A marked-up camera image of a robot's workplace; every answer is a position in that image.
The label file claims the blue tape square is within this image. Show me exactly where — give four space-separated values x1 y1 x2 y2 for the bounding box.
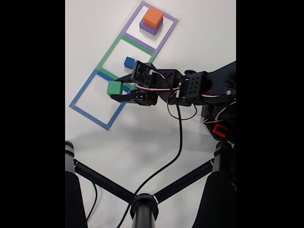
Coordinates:
69 68 133 131

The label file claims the red table clamp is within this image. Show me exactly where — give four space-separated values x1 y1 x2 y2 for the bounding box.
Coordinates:
212 123 229 138

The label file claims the large purple block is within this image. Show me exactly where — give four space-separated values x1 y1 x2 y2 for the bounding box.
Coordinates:
139 19 164 36

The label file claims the thick black cable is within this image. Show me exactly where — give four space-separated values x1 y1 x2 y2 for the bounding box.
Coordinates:
118 71 183 228

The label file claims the purple tape square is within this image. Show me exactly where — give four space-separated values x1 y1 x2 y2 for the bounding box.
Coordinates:
122 0 179 54

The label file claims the small blue block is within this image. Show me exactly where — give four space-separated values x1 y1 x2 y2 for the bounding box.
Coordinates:
123 56 135 69

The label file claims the green block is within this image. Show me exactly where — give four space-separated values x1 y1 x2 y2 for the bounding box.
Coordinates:
106 81 123 95

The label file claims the black tripod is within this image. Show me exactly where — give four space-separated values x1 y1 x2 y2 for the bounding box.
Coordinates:
65 140 237 228

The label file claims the thin black cable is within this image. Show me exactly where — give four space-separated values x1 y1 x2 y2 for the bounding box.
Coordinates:
85 183 98 221

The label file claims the orange block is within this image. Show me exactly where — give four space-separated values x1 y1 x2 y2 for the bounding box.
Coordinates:
142 6 164 29

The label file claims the green tape square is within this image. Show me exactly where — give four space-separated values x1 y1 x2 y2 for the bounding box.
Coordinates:
97 33 158 90

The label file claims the red white servo wire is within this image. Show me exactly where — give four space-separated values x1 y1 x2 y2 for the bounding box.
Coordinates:
135 70 237 124

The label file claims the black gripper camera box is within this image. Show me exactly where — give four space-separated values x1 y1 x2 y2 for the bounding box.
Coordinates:
130 60 157 88

